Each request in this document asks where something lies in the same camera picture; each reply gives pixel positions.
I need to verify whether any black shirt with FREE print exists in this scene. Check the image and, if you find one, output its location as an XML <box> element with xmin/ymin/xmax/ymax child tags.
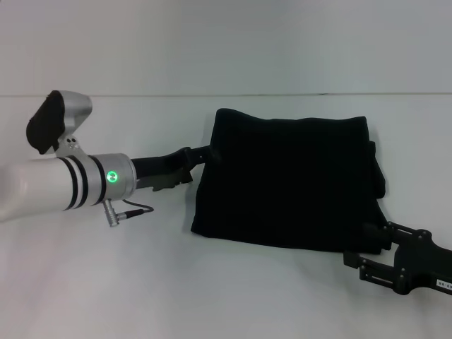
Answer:
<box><xmin>190</xmin><ymin>107</ymin><xmax>388</xmax><ymax>256</ymax></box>

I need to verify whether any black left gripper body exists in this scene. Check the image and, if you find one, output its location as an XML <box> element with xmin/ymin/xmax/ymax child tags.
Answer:
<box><xmin>130</xmin><ymin>147</ymin><xmax>194</xmax><ymax>194</ymax></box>

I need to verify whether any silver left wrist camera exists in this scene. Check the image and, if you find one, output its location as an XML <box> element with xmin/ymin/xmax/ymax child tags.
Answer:
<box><xmin>25</xmin><ymin>90</ymin><xmax>93</xmax><ymax>158</ymax></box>

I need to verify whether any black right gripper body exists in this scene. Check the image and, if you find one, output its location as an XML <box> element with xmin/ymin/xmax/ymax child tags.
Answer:
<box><xmin>391</xmin><ymin>229</ymin><xmax>452</xmax><ymax>296</ymax></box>

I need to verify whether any left arm cable with plug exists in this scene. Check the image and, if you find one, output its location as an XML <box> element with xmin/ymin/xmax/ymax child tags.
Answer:
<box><xmin>102</xmin><ymin>198</ymin><xmax>155</xmax><ymax>229</ymax></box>

